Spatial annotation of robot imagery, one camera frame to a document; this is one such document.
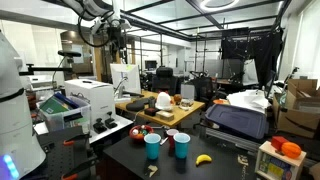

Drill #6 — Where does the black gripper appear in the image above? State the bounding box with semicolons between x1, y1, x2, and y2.
109;26;128;65

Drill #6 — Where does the red plastic bowl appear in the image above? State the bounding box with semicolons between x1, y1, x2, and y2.
128;124;155;143

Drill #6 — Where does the red plastic cup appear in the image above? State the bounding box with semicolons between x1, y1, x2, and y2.
165;128;180;149

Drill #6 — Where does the blue plastic cup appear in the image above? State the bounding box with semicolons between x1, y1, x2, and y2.
143;133;162;161
173;132;192;160

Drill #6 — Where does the yellow toy banana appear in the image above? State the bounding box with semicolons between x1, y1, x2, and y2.
195;153;213;167

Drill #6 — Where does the wooden toy box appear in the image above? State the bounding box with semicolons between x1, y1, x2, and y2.
254;140;307;180

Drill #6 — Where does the distant black monitor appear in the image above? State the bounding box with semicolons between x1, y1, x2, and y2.
144;59;158;71

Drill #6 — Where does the large white box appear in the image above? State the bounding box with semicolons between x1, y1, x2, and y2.
64;78;117;129

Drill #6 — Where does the black wrist rest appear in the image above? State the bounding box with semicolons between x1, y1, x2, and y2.
125;99;146;113

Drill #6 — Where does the black box red label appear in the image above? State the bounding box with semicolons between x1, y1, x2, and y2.
143;107;160;117

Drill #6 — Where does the white side table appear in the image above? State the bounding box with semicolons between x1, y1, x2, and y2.
33;114;134;144

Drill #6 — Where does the black clamp tool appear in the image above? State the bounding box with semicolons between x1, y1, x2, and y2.
92;118;108;134
104;111;119;130

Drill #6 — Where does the blue folder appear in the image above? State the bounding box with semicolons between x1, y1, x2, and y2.
53;92;81;110

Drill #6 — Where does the small cardboard box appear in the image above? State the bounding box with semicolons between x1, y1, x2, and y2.
155;110;175;122

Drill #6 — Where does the clear glass jar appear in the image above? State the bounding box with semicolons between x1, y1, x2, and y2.
179;98;195;111

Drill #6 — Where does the wooden desk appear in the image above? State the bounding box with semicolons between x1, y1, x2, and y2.
114;89;206;128

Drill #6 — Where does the green book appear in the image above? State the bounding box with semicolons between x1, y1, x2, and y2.
39;97;69;115

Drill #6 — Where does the black mesh chair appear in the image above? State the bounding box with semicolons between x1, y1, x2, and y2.
189;71;215;101

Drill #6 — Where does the clear plastic bin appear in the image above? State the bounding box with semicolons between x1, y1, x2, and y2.
35;94;92;134

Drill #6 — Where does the beige paper scrap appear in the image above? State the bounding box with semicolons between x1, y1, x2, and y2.
143;164;160;178

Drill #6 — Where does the black perforated board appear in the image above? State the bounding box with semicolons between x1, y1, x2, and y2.
34;128;101;180

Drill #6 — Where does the blue bin lid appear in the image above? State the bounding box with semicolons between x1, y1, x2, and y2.
204;103;270;140

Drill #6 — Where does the white paper stack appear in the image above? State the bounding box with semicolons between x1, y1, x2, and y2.
226;89;271;114

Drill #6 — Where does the metal cart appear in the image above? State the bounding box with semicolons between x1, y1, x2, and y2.
204;126;264;154

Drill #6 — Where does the black curtain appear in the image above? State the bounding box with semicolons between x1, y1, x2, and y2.
220;28;284;89

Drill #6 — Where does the red block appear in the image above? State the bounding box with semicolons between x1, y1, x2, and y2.
270;135;289;152

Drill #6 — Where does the open cardboard box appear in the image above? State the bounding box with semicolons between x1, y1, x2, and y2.
272;78;320;139

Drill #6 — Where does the orange ball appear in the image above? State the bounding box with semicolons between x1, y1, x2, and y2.
280;141;303;160

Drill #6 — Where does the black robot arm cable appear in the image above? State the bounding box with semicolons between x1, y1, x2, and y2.
77;9;116;48

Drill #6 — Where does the black camera on boom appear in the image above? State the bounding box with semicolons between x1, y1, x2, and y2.
57;49;83;64

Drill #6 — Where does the ceiling ring light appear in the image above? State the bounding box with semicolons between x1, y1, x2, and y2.
199;0;241;13

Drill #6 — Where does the orange handled clamp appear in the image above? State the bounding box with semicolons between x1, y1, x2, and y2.
61;133;91;148
61;156;98;180

